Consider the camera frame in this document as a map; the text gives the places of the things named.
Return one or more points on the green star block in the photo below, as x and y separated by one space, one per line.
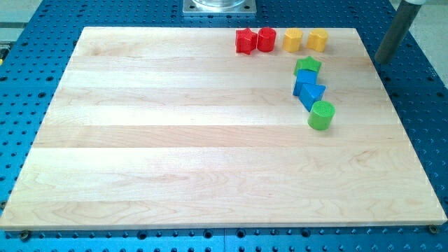
308 64

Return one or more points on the red cylinder block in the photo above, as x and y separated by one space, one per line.
266 39

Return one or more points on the right board clamp screw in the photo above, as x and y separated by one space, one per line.
433 229

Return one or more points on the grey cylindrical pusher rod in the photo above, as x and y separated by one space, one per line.
404 17

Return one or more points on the blue cube block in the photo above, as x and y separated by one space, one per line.
304 77

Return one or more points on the green cylinder block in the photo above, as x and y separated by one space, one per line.
321 115

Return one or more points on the left board clamp screw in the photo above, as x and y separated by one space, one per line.
24 235

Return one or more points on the board clamp screw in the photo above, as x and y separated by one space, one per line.
433 229
24 235

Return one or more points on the yellow hexagon block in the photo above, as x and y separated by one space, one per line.
292 40

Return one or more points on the yellow heart block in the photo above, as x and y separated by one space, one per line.
317 39

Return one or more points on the blue triangle block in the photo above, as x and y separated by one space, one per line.
311 93

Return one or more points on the red star block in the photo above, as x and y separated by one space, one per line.
245 41

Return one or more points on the light wooden board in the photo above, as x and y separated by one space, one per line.
163 128

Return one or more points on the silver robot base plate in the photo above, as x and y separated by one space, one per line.
211 7

